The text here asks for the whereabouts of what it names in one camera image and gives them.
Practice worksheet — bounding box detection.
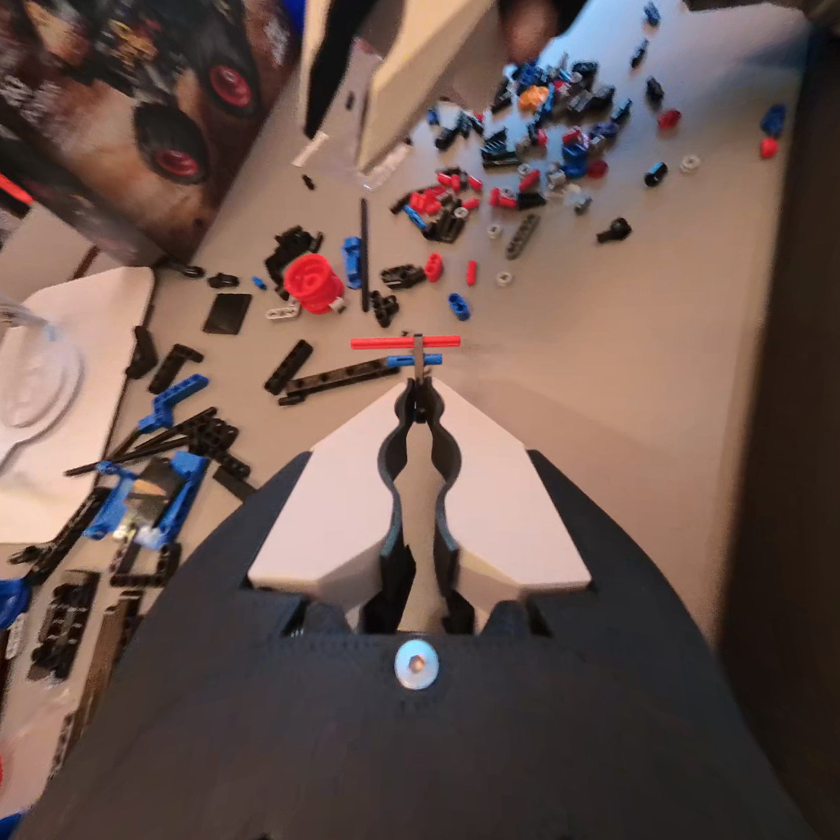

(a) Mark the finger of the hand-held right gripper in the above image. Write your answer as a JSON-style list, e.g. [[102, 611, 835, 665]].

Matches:
[[356, 0, 500, 175], [298, 0, 371, 142]]

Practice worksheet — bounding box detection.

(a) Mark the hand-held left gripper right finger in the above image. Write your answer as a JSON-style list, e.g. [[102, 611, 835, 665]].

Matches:
[[425, 377, 593, 634]]

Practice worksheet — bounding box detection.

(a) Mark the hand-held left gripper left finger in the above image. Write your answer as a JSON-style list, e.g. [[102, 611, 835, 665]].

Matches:
[[247, 379, 417, 634]]

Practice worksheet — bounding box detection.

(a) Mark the pile of small mixed bricks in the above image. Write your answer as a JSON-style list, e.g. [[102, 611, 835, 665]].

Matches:
[[390, 0, 788, 245]]

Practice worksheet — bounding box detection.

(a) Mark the small beam and pins assembly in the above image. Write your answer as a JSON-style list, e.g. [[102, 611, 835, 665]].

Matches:
[[350, 333, 462, 395]]

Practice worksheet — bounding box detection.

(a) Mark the grey desk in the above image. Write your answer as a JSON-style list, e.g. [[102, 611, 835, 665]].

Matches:
[[0, 0, 815, 840]]

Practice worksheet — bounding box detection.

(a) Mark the person's right hand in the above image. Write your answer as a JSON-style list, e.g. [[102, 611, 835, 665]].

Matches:
[[500, 0, 567, 63]]

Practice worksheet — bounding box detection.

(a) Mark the clear plastic bag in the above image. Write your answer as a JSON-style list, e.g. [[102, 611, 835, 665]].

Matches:
[[292, 128, 413, 193]]

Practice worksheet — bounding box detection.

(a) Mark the black perforated connector brick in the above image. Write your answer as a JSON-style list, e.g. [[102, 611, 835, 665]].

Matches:
[[190, 420, 252, 480]]

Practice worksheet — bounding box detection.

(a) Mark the blue and black brick assembly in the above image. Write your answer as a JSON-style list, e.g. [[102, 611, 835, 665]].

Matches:
[[85, 453, 211, 549]]

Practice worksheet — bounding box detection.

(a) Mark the long black beam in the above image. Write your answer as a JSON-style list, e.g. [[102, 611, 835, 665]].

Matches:
[[279, 364, 401, 406]]

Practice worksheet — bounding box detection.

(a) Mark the short black beam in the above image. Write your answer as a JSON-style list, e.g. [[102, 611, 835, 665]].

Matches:
[[264, 339, 315, 396]]

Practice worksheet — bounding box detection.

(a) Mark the blue angled beam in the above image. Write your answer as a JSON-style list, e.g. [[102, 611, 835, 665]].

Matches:
[[138, 374, 211, 434]]

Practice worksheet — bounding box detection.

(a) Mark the dark grey thin beam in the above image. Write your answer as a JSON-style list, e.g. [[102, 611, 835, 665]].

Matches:
[[505, 213, 542, 261]]

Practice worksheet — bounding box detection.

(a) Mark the red wheel hub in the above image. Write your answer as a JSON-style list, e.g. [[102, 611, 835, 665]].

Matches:
[[284, 255, 345, 315]]

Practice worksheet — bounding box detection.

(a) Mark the black flat panel tile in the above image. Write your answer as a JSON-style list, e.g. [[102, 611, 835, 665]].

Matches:
[[202, 292, 253, 337]]

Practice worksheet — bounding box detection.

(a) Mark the black bent connector beam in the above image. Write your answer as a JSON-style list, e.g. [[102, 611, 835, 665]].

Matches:
[[125, 326, 158, 380]]

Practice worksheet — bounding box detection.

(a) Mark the toy truck set box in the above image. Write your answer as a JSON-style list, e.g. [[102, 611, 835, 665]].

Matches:
[[0, 0, 296, 266]]

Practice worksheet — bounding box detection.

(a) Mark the black straight beam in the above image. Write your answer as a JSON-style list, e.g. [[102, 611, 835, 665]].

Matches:
[[7, 487, 111, 585]]

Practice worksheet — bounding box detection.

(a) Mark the black perforated panel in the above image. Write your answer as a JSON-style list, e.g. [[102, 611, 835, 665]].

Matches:
[[722, 0, 840, 840]]

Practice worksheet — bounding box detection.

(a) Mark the white book stand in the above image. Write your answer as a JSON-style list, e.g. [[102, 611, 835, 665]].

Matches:
[[0, 266, 158, 546]]

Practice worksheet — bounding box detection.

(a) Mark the black rectangular frame brick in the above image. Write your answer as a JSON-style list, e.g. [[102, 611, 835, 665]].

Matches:
[[26, 571, 102, 683]]

